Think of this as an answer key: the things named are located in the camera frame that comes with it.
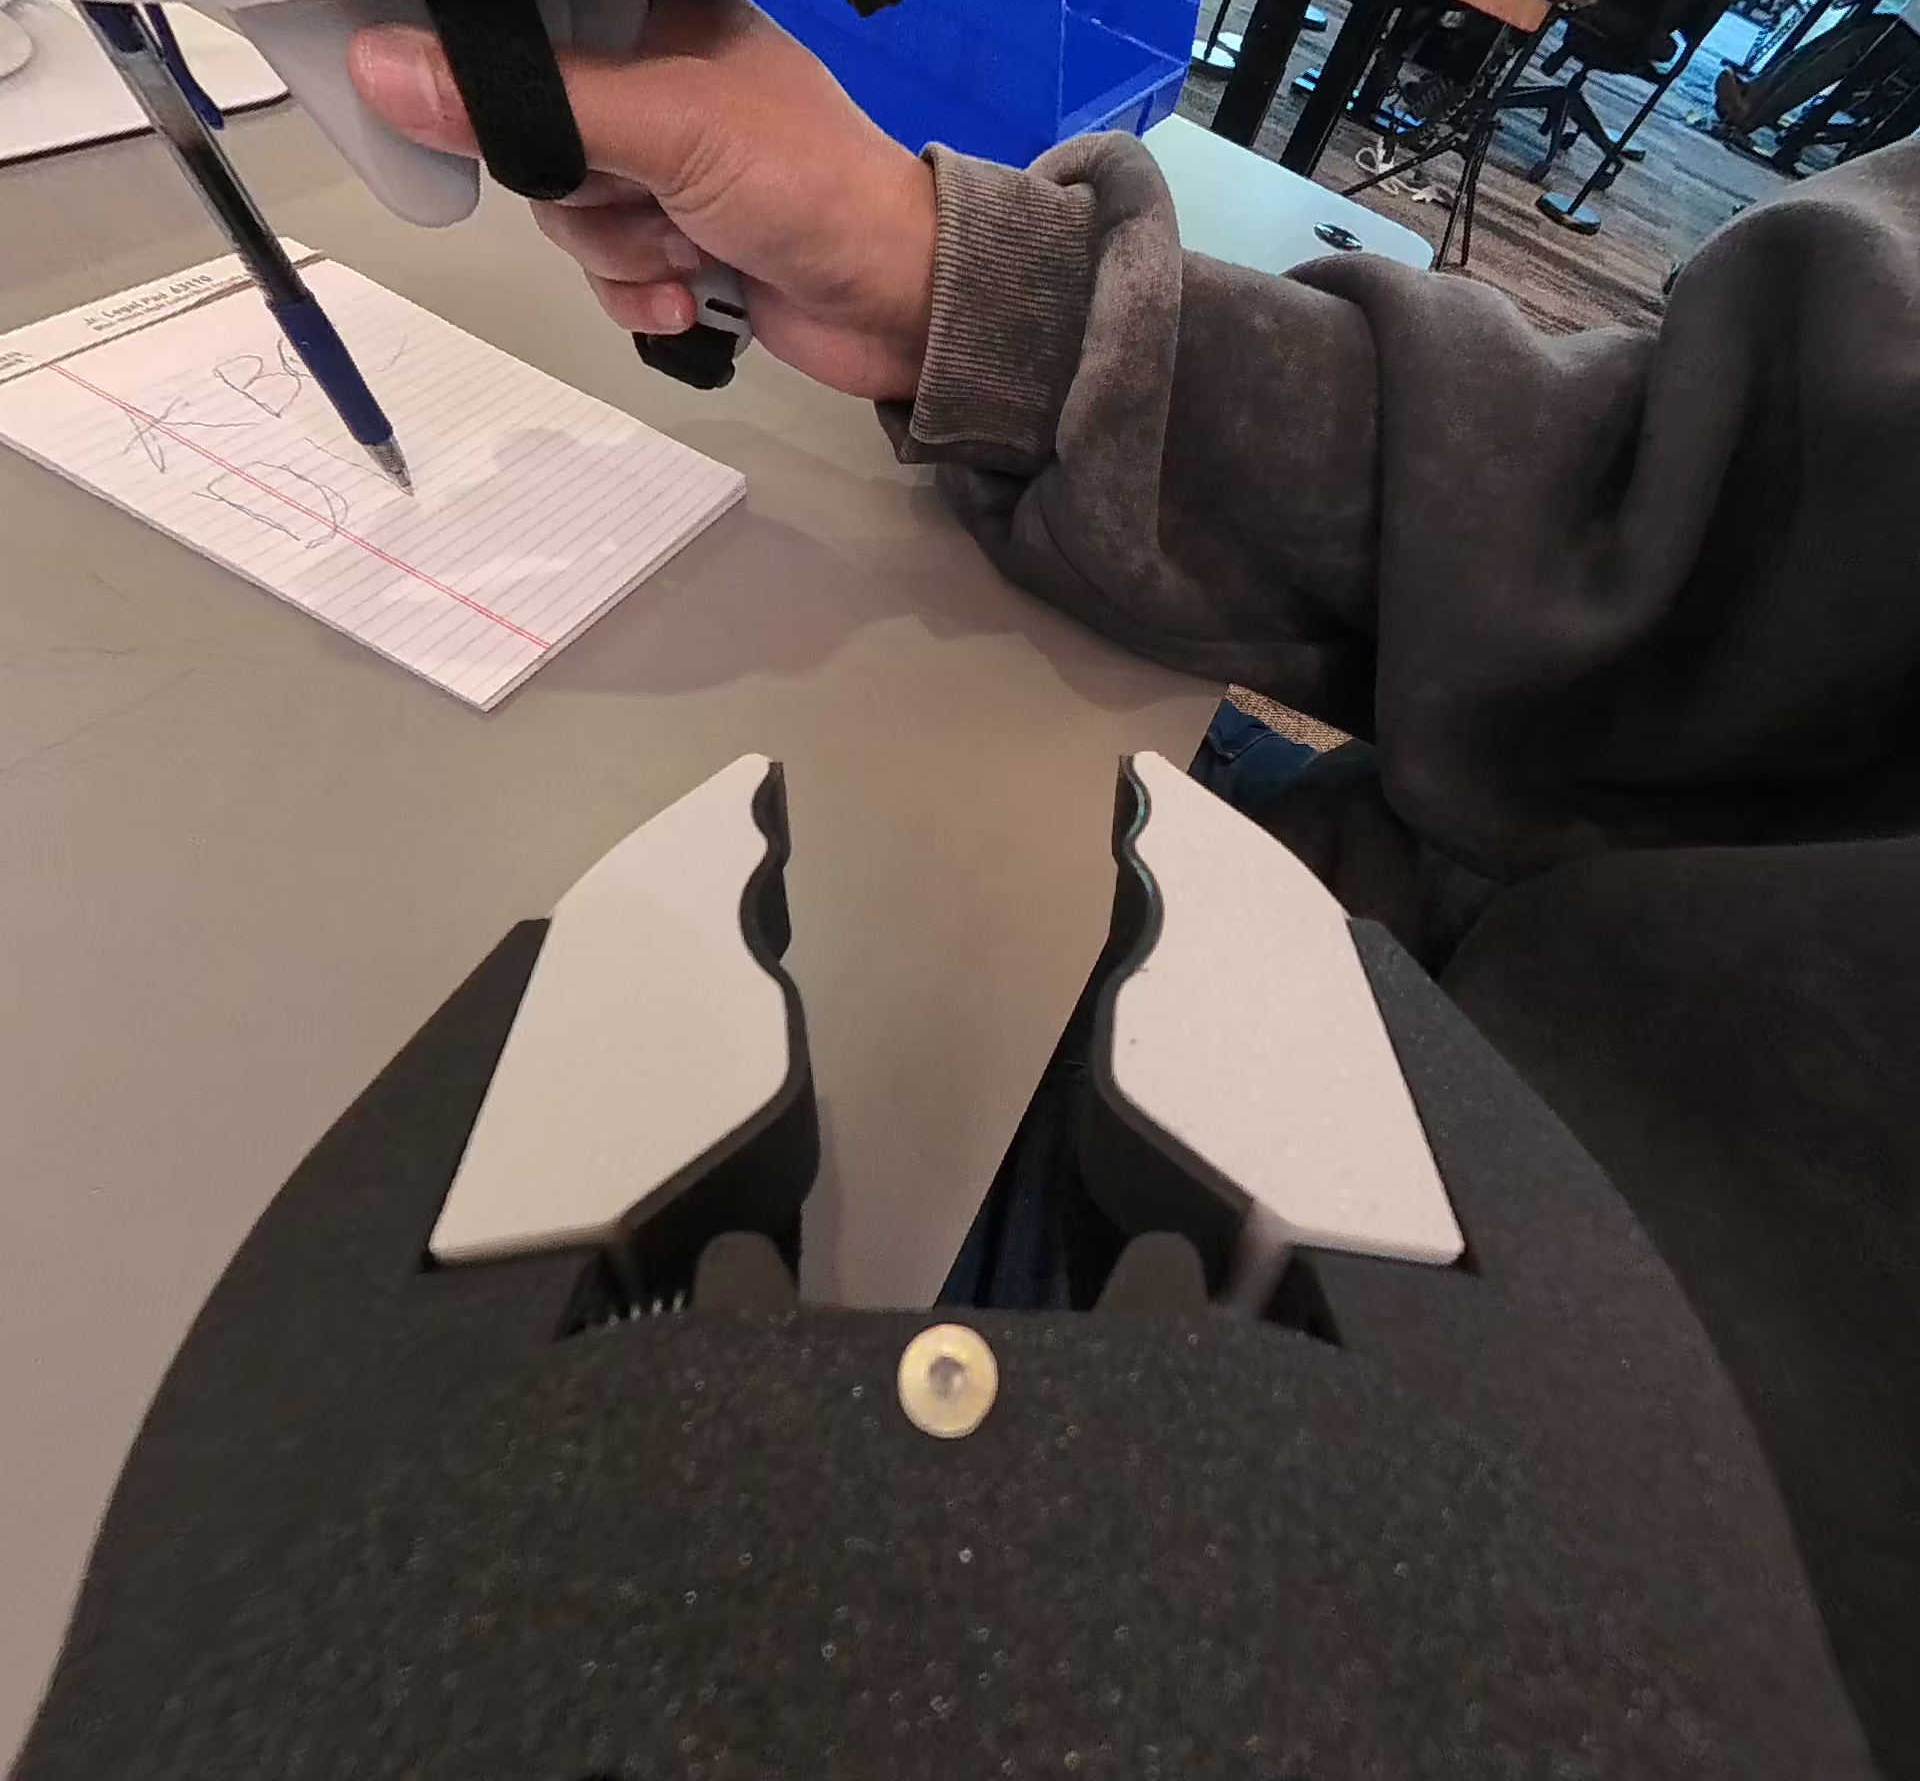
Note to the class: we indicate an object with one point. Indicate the blue retractable pen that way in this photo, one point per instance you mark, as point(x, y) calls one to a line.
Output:
point(256, 252)

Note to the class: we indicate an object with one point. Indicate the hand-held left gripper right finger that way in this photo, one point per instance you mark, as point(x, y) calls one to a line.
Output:
point(1277, 1049)

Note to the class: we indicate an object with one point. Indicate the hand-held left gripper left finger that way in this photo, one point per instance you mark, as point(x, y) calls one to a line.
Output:
point(632, 1049)

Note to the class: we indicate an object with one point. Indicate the round desk grommet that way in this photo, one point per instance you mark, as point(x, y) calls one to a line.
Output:
point(1336, 237)

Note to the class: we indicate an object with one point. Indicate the person's right hand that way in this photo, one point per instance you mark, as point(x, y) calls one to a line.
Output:
point(779, 208)

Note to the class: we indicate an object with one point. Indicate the white lined notepad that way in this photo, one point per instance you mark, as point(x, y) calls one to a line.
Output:
point(510, 523)

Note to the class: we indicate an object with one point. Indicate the blue plastic bin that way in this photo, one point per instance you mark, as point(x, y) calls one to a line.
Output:
point(1019, 27)

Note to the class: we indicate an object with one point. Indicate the person's right forearm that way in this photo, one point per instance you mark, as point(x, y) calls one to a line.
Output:
point(1427, 494)

